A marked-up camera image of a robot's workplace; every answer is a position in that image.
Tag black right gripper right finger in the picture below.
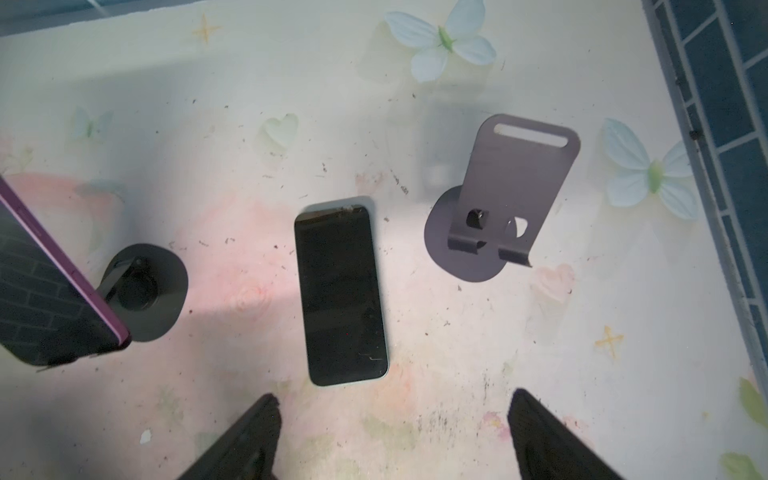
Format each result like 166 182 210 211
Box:
507 388 621 480

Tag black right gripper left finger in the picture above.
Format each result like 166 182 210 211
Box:
179 393 282 480

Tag black phone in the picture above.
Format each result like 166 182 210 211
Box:
294 204 389 387

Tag purple metal phone stand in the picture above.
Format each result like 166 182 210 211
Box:
424 114 581 283

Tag black back phone stand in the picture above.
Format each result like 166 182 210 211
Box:
97 243 188 342

